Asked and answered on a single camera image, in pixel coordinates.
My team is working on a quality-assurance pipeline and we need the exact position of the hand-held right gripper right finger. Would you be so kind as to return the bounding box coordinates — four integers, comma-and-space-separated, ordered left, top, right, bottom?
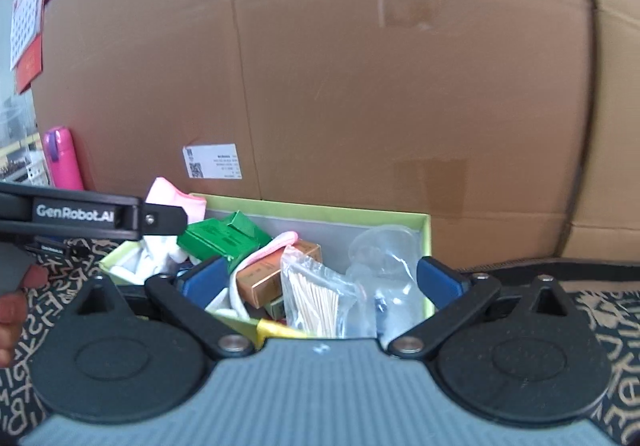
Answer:
389, 256, 583, 360

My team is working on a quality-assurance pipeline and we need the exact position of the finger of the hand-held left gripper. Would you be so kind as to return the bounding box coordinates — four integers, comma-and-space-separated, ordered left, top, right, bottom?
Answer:
140, 205, 189, 237

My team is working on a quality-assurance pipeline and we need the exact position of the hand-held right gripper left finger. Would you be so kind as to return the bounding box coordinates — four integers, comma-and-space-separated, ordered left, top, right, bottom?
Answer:
65, 256, 256, 360

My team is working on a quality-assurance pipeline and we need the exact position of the green paper carton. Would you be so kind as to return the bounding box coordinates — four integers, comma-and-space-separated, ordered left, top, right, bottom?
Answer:
177, 211, 273, 274

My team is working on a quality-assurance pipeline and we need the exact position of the small brown carton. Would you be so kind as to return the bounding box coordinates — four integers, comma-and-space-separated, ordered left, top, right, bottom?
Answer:
235, 241, 323, 309

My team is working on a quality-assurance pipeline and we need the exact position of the green storage box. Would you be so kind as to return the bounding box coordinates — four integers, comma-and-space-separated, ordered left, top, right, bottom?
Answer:
98, 193, 435, 339

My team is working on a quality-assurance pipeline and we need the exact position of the person's left hand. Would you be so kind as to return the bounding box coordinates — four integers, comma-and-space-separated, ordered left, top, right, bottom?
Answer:
0, 265, 49, 368

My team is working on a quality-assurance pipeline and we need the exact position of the black device with label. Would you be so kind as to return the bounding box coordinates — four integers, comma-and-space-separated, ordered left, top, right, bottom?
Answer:
30, 235, 68, 257

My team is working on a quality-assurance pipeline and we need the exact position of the pink water bottle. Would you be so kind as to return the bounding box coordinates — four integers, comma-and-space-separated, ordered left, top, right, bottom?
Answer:
42, 126, 86, 191

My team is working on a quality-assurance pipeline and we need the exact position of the clear plastic cup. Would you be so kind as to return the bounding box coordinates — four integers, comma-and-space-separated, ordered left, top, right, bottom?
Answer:
347, 224, 426, 342

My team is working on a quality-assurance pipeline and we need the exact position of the white shipping label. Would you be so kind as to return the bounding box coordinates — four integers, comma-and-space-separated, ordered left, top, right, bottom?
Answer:
182, 143, 243, 180

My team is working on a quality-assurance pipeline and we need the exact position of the yellow packet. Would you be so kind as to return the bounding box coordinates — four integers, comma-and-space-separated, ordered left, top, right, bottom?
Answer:
255, 318, 308, 347

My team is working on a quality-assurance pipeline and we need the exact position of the bag of wooden sticks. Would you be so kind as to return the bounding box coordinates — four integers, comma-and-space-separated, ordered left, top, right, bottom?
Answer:
280, 246, 371, 339

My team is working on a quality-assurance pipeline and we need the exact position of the black letter-patterned blanket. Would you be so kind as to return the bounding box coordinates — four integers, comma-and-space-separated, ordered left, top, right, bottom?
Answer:
0, 233, 640, 446

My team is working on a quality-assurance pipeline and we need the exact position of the large brown cardboard box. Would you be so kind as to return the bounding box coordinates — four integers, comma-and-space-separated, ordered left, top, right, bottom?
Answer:
32, 0, 601, 267

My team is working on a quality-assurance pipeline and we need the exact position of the red wall calendar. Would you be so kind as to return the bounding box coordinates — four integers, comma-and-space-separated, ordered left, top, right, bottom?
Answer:
10, 0, 58, 94

